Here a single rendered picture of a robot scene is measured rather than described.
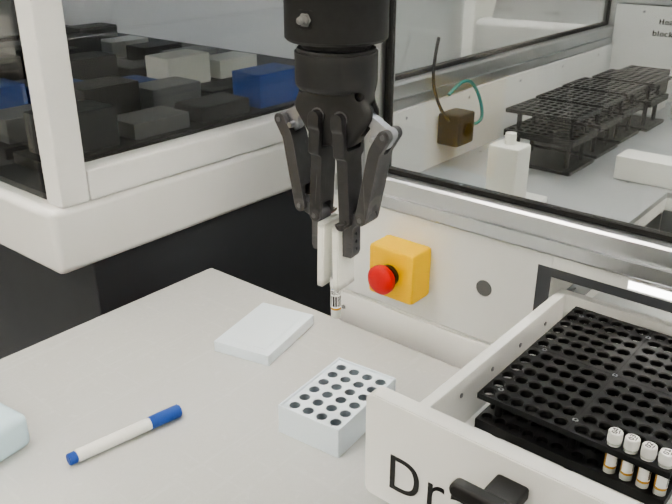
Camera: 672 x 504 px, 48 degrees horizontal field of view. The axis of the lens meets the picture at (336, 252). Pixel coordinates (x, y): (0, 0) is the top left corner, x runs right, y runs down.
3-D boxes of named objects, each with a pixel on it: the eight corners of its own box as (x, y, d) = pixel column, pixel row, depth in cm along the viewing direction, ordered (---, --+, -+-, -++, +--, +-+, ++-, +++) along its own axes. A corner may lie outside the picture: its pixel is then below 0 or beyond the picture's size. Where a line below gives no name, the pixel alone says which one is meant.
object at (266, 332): (268, 366, 100) (268, 355, 100) (214, 350, 104) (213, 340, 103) (313, 324, 111) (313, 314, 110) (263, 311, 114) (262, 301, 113)
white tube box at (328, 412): (338, 458, 83) (338, 430, 82) (278, 431, 88) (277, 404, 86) (395, 403, 93) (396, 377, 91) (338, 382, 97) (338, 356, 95)
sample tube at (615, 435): (617, 472, 65) (625, 429, 64) (613, 481, 64) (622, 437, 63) (602, 467, 66) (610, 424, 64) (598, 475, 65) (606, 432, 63)
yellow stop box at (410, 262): (408, 308, 98) (410, 258, 95) (364, 292, 103) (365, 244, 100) (430, 295, 102) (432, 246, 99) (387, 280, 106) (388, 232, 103)
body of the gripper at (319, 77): (399, 42, 67) (395, 142, 71) (321, 34, 72) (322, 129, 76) (353, 54, 62) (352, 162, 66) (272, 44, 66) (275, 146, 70)
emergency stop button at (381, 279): (388, 300, 97) (389, 272, 95) (364, 291, 99) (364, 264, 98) (402, 292, 99) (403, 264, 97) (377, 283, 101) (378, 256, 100)
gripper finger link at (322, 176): (320, 112, 68) (307, 109, 69) (314, 225, 73) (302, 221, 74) (344, 104, 71) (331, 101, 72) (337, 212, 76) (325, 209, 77)
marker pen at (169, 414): (72, 469, 82) (70, 457, 81) (66, 462, 83) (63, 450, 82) (183, 418, 90) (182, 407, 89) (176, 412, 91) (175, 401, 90)
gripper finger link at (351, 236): (350, 203, 73) (376, 209, 72) (350, 251, 75) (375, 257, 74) (341, 208, 72) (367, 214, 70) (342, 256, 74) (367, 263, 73)
